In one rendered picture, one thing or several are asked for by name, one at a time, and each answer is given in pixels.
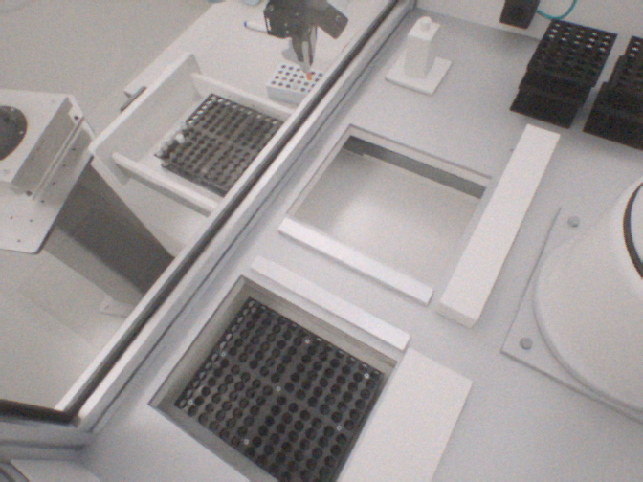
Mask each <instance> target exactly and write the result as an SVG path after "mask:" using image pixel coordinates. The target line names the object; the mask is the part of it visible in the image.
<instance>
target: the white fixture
mask: <svg viewBox="0 0 643 482"><path fill-rule="evenodd" d="M440 28H441V26H440V25H439V24H436V23H433V22H431V19H430V18H429V17H423V18H421V19H419V20H418V21H417V22H416V24H415V25H414V26H413V28H412V29H411V30H410V32H409V34H408V39H407V48H406V49H405V51H404V52H402V54H401V55H400V57H399V58H398V59H397V61H396V62H395V63H394V65H393V66H392V68H391V69H390V70H389V72H388V74H387V75H386V76H385V80H386V81H389V82H392V83H395V84H398V85H401V86H404V87H407V88H410V89H412V90H415V91H418V92H421V93H424V94H427V95H430V96H432V94H433V93H434V91H435V90H436V88H437V87H438V85H439V83H440V82H441V80H442V79H443V77H444V76H445V75H446V74H447V72H448V70H449V69H450V67H451V66H452V61H449V60H446V59H442V58H439V57H435V55H436V49H437V44H438V38H439V34H440Z"/></svg>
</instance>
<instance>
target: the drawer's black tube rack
mask: <svg viewBox="0 0 643 482"><path fill-rule="evenodd" d="M261 307H265V308H266V310H265V309H263V308H261ZM252 311H253V312H252V313H251V315H250V316H249V318H248V319H247V321H246V322H245V324H244V325H243V326H242V328H241V329H240V331H239V332H238V334H237V335H236V337H235V338H234V340H233V342H232V343H231V344H230V346H229V347H228V349H227V350H226V352H223V353H222V352H220V351H219V350H217V349H216V348H214V347H213V348H214V349H216V350H217V351H219V352H220V353H222V358H221V359H220V361H219V362H218V363H217V365H216V366H215V367H214V368H213V370H212V371H211V373H210V375H209V376H208V378H207V379H206V381H205V382H204V383H203V385H202V386H201V388H200V389H199V391H198V392H197V394H196V395H195V397H194V398H193V400H190V401H189V402H188V403H189V405H188V407H187V409H186V410H185V413H186V414H187V415H188V416H189V417H191V418H192V419H194V420H195V421H196V422H198V423H199V424H200V425H202V426H203V427H205V428H206V429H208V430H209V431H211V432H212V433H213V434H215V435H216V436H217V437H219V438H220V439H222V440H223V441H224V442H226V443H227V444H228V445H230V446H231V447H233V448H234V449H236V450H237V451H238V452H240V453H241V454H243V455H244V456H245V457H247V458H248V459H249V460H251V461H252V462H254V463H255V464H256V465H258V466H259V467H261V468H262V469H263V470H265V471H266V472H268V473H269V474H271V475H272V476H273V477H274V478H275V479H276V480H278V481H279V482H283V481H284V482H330V481H331V479H332V477H333V475H334V473H335V471H336V469H337V468H338V467H339V465H340V463H341V461H342V459H343V457H344V454H345V452H346V450H347V448H348V446H349V444H350V442H351V440H352V438H353V436H354V434H355V433H356V431H357V429H358V427H359V425H360V423H361V422H362V420H363V418H364V416H365V414H366V411H367V409H368V407H369V405H370V403H371V401H372V400H373V398H374V396H375V394H376V392H377V390H378V388H379V386H380V384H381V382H382V380H383V377H384V375H385V373H383V372H381V371H380V370H378V369H376V368H374V367H373V366H371V365H369V364H367V363H366V362H364V361H361V360H360V359H358V358H356V357H354V356H353V355H351V354H349V353H347V352H346V351H344V350H343V349H341V348H340V347H338V346H336V345H334V344H333V343H331V342H329V341H327V340H325V339H323V338H321V337H320V336H318V335H316V334H314V333H313V332H311V331H309V330H308V329H306V328H304V327H302V326H301V325H299V324H297V323H295V322H294V321H292V320H291V319H289V318H287V317H285V316H283V315H282V314H280V313H278V312H276V311H275V310H273V309H271V308H269V307H268V306H266V305H264V304H262V303H261V302H259V303H258V304H257V306H256V307H255V308H254V309H253V310H252ZM272 313H276V315H274V314H272ZM282 318H285V319H286V321H285V320H283V319H282ZM292 324H296V325H297V327H295V326H293V325H292ZM302 330H305V331H306V332H307V334H306V333H305V332H303V331H302ZM317 339H321V341H319V340H317ZM327 344H330V345H332V347H333V348H331V347H330V346H328V345H327ZM338 351H342V352H344V355H343V354H342V353H340V352H338ZM350 358H353V359H355V361H353V360H352V359H350ZM362 364H365V365H366V366H367V368H366V367H364V366H362ZM373 371H377V372H378V373H379V374H380V375H378V374H376V373H374V372H373ZM190 414H191V415H190ZM201 422H202V423H201ZM224 438H225V439H224ZM248 455H249V456H250V457H249V456H248ZM259 464H260V465H259ZM261 465H262V466H261Z"/></svg>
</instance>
